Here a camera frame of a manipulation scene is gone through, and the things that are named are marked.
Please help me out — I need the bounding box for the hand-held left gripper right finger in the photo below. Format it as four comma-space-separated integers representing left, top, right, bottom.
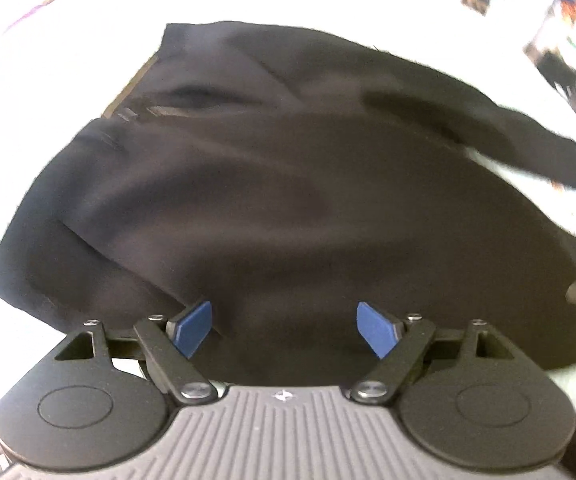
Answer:
352, 301, 516, 406

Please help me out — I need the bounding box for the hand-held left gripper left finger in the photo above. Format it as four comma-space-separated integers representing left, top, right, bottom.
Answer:
55, 301, 219, 404

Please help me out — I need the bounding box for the black garment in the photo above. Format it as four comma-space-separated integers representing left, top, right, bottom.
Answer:
0, 20, 576, 391

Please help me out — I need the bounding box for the quilted bee print bedspread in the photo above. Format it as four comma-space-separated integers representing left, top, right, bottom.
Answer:
0, 0, 576, 411

